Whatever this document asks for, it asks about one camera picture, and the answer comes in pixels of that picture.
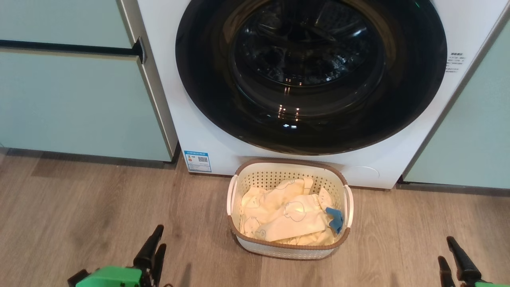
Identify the round white filter cover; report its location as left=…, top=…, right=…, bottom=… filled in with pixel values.
left=347, top=165, right=381, bottom=186

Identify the cream garment with blue trim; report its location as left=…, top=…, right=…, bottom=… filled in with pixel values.
left=240, top=177, right=315, bottom=240
left=255, top=187, right=347, bottom=244

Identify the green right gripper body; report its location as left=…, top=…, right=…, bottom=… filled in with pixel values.
left=462, top=279, right=508, bottom=287

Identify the white front-load washing machine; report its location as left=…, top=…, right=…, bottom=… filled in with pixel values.
left=135, top=0, right=510, bottom=190

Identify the black cabinet handle bar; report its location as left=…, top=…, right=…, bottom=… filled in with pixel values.
left=0, top=38, right=147, bottom=64

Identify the black round glass washer door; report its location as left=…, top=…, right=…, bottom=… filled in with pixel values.
left=175, top=0, right=447, bottom=156

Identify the pale green cabinet with handle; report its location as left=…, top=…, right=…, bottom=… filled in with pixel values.
left=0, top=0, right=179, bottom=163

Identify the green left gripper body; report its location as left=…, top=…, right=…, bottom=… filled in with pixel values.
left=76, top=266, right=143, bottom=287

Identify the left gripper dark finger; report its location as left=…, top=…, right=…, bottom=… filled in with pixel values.
left=133, top=225, right=164, bottom=269
left=151, top=244, right=167, bottom=287

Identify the cream perforated laundry basket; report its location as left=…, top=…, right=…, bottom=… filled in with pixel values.
left=226, top=158, right=354, bottom=260

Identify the blue energy label sticker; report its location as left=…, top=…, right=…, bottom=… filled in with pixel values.
left=184, top=150, right=212, bottom=173

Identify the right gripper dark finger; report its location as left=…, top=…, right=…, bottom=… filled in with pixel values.
left=437, top=256, right=455, bottom=287
left=446, top=236, right=481, bottom=282

